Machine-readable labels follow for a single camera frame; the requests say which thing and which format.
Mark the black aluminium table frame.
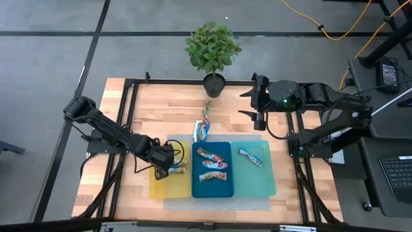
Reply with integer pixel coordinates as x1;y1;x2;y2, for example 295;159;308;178
0;71;412;232

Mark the white blue granola bar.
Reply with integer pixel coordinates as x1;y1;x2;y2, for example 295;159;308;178
192;121;202;144

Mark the black power adapter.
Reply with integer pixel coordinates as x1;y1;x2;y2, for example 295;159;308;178
375;59;401;95

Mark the black stand pole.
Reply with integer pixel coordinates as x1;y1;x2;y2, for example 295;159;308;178
359;0;412;68

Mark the green plant in black pot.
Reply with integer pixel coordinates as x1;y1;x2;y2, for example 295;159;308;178
183;21;243;99

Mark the orange Chewy granola bar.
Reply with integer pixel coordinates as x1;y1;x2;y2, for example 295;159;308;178
198;171;228;183

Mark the yellow extension cable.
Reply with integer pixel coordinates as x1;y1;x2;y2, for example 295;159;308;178
338;0;412;92
279;0;374;42

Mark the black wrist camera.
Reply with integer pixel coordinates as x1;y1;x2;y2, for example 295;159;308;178
252;112;267;131
153;167;169;180

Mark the black keyboard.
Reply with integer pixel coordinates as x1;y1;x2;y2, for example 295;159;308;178
379;155;412;204

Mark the teal plastic bin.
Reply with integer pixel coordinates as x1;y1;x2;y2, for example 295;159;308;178
230;140;277;198

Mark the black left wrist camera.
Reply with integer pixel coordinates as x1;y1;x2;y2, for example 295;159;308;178
153;167;169;180

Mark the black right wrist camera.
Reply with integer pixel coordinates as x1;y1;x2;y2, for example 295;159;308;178
252;112;267;131

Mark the grey desk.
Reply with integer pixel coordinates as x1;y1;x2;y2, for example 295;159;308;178
349;57;412;218

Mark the black furniture foot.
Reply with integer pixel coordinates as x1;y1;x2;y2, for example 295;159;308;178
0;140;26;156

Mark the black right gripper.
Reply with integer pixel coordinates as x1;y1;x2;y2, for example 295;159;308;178
238;75;303;119

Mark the dark blue plastic bin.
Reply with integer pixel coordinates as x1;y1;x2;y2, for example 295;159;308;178
191;141;235;198

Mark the yellow plastic bin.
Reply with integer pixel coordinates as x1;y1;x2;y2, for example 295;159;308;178
148;140;192;200

